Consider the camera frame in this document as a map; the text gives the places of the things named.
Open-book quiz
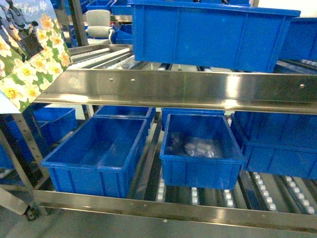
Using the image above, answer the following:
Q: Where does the flower gift bag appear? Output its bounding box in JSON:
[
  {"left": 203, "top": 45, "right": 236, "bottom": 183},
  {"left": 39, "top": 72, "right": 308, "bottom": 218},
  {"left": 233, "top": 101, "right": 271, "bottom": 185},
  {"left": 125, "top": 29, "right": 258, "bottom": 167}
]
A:
[{"left": 0, "top": 0, "right": 72, "bottom": 114}]

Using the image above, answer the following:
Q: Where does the blue bin with plastic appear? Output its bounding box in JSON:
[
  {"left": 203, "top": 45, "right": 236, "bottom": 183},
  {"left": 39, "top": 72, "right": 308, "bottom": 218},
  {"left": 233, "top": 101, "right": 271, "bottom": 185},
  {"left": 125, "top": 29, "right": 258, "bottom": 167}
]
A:
[{"left": 160, "top": 114, "right": 245, "bottom": 190}]

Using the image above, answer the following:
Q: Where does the blue bin lower left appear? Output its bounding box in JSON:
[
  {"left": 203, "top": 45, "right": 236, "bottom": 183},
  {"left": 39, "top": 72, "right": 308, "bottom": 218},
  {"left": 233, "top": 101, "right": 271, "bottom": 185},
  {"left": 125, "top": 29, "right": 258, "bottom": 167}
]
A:
[{"left": 41, "top": 117, "right": 149, "bottom": 198}]

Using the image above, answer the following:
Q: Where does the grey office chair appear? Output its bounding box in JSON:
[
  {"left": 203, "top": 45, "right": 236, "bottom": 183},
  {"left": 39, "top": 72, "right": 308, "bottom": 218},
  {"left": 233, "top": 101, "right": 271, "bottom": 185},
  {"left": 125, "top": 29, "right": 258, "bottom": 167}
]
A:
[{"left": 86, "top": 9, "right": 112, "bottom": 38}]

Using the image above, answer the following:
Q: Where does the blue bin lower right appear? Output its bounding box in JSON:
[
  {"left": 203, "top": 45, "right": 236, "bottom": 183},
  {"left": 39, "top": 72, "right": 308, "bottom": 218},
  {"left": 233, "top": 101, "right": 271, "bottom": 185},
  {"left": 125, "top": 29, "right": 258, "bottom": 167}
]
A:
[{"left": 231, "top": 111, "right": 317, "bottom": 180}]

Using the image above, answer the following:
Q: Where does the large blue plastic bin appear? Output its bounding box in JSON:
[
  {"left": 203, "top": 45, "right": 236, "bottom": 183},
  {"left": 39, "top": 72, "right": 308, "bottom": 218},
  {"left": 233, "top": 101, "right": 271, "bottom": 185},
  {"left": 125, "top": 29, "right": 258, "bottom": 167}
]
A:
[{"left": 129, "top": 0, "right": 301, "bottom": 73}]

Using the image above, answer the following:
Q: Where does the steel shelf rail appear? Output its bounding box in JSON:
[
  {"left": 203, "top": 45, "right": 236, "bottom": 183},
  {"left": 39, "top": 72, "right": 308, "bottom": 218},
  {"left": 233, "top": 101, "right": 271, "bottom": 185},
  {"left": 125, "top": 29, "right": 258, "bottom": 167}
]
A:
[{"left": 36, "top": 69, "right": 317, "bottom": 115}]

